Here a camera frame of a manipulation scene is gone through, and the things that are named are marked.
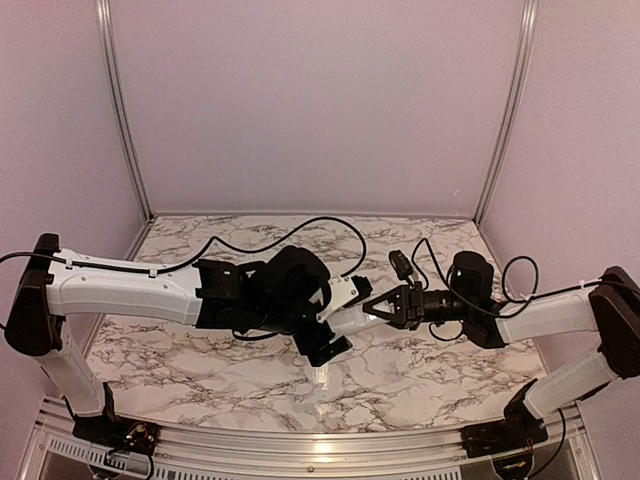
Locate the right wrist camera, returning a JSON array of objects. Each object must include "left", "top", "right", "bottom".
[{"left": 388, "top": 250, "right": 416, "bottom": 287}]

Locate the front aluminium frame rail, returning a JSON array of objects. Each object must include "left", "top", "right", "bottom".
[{"left": 29, "top": 399, "right": 596, "bottom": 480}]

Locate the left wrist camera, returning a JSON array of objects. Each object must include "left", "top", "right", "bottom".
[{"left": 310, "top": 275, "right": 373, "bottom": 324}]

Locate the left rear aluminium frame post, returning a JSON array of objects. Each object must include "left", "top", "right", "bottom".
[{"left": 95, "top": 0, "right": 154, "bottom": 223}]

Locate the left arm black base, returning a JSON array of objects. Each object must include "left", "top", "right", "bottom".
[{"left": 73, "top": 415, "right": 160, "bottom": 455}]

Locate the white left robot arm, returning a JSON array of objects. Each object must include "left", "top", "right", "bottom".
[{"left": 4, "top": 234, "right": 371, "bottom": 445}]

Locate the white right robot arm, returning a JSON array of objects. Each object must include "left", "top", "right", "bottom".
[{"left": 363, "top": 251, "right": 639, "bottom": 448}]

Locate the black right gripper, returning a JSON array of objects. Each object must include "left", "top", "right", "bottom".
[{"left": 363, "top": 281, "right": 474, "bottom": 330}]

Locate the right rear aluminium frame post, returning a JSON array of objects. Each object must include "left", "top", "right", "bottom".
[{"left": 473, "top": 0, "right": 539, "bottom": 229}]

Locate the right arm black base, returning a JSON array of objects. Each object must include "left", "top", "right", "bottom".
[{"left": 461, "top": 414, "right": 549, "bottom": 458}]

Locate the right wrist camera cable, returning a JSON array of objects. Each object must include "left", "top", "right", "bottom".
[{"left": 411, "top": 236, "right": 601, "bottom": 343}]

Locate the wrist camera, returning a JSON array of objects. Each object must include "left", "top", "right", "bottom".
[
  {"left": 310, "top": 275, "right": 373, "bottom": 324},
  {"left": 388, "top": 250, "right": 416, "bottom": 287}
]

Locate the aluminium frame post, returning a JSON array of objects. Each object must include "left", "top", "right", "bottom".
[
  {"left": 95, "top": 0, "right": 154, "bottom": 223},
  {"left": 473, "top": 0, "right": 539, "bottom": 229}
]

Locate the white remote control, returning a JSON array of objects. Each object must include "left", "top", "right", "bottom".
[{"left": 327, "top": 305, "right": 386, "bottom": 335}]

